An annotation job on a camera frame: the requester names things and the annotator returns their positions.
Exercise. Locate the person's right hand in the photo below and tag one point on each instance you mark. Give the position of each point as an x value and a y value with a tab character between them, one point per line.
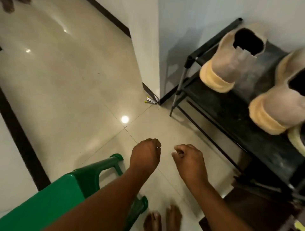
191	166

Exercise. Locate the person's left hand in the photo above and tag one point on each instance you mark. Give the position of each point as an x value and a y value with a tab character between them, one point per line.
145	155

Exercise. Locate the beige suede shoe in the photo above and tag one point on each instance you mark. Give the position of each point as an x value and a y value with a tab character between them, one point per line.
226	66
276	107

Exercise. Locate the green sneaker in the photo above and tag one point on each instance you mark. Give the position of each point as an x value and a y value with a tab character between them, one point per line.
296	140

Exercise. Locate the yellow square note sheet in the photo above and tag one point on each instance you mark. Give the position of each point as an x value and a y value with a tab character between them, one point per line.
299	226

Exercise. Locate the person's right forearm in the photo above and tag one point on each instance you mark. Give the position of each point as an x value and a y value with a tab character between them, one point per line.
219	209

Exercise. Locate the person's left forearm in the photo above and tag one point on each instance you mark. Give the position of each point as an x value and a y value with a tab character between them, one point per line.
102	207

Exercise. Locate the person's right foot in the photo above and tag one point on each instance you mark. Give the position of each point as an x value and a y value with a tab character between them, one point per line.
174	219

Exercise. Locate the person's foot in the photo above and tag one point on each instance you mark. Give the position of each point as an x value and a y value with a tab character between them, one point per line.
152	222
8	6
174	219

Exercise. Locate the person's left foot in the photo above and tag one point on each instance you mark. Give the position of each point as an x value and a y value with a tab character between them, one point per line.
152	222

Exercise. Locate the dark skirting strip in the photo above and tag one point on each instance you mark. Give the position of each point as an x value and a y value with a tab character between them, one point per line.
150	91
23	142
109	16

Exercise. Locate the black metal shoe rack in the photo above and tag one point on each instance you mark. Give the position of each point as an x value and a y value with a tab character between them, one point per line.
226	107

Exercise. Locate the green plastic stool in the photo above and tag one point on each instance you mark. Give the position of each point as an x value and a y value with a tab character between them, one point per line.
47	204

